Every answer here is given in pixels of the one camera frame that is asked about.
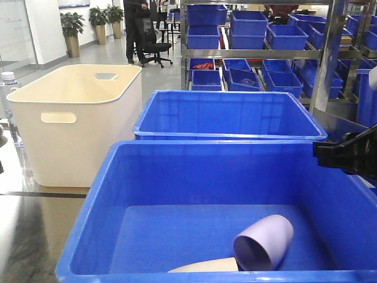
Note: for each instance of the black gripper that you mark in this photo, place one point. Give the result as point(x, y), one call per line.
point(358, 159)

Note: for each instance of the lavender cup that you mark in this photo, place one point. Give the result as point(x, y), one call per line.
point(262, 246)

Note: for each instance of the beige cup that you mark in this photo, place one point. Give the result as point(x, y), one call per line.
point(214, 265)

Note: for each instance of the blue plastic bin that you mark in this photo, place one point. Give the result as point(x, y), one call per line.
point(226, 115)
point(158, 205)

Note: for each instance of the near blue plastic bin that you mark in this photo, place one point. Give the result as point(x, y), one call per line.
point(158, 205)

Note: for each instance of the cream plastic bin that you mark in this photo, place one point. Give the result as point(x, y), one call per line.
point(69, 118)

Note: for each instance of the metal shelf with blue bins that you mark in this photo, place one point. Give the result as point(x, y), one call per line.
point(278, 47)

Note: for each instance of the black office chair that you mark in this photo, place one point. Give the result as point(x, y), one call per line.
point(149, 44)

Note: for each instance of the standing person in black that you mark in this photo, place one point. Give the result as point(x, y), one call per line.
point(133, 28)

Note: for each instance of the potted plant gold pot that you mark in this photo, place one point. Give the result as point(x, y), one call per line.
point(72, 25)

